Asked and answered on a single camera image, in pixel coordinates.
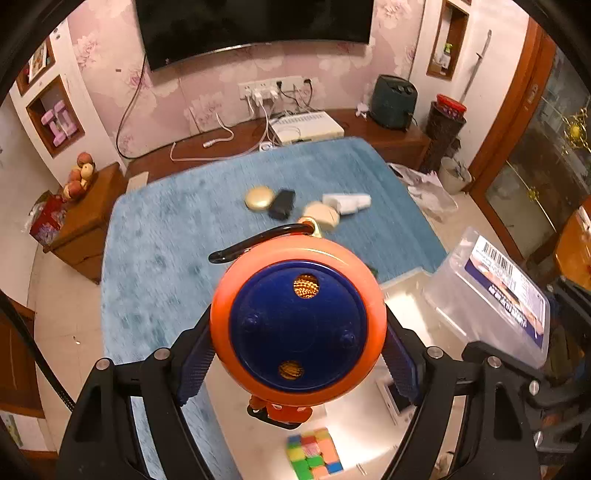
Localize white electronic monitor device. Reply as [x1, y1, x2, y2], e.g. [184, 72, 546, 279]
[377, 377, 415, 425]

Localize clear lidded plastic box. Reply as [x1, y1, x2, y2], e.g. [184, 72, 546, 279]
[424, 227, 551, 369]

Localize colourful cube puzzle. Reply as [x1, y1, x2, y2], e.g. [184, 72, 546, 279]
[286, 427, 344, 480]

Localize orange blue round tape reel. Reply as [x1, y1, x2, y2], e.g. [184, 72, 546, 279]
[208, 217, 387, 430]

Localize beige oval case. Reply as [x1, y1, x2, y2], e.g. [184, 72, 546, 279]
[301, 201, 341, 232]

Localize white storage tray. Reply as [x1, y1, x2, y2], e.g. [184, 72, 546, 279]
[205, 268, 463, 479]

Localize blue fuzzy table cloth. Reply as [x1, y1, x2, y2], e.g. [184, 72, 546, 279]
[100, 136, 449, 480]

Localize wooden tv cabinet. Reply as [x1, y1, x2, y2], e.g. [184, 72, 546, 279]
[43, 109, 431, 284]

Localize gold round compact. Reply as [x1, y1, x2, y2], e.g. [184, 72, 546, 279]
[245, 185, 276, 211]

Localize red patterned gift box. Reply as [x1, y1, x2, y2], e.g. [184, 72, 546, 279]
[28, 191, 66, 247]

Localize white bucket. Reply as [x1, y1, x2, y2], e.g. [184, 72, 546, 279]
[438, 156, 472, 195]

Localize black small box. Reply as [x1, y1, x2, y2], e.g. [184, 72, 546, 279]
[267, 189, 296, 220]

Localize bowl of peaches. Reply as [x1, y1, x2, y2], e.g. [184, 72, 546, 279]
[61, 152, 96, 202]

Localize wooden glass door cabinet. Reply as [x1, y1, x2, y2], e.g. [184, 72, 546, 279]
[469, 21, 590, 286]

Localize dark wicker basket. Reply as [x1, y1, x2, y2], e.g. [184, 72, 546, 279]
[420, 94, 467, 173]

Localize dark green appliance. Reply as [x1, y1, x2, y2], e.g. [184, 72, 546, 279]
[370, 74, 418, 131]

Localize white router box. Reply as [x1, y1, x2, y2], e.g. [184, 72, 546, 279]
[270, 111, 345, 146]

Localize pink dumbbells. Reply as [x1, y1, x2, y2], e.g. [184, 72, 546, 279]
[41, 100, 78, 147]

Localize black television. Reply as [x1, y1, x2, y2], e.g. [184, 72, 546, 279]
[135, 0, 374, 69]

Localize white charging cable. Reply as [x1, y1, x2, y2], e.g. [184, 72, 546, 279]
[169, 112, 274, 163]

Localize black tv cable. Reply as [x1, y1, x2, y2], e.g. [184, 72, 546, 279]
[115, 55, 150, 160]

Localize white wall power strip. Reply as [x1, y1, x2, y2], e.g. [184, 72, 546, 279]
[238, 75, 311, 99]

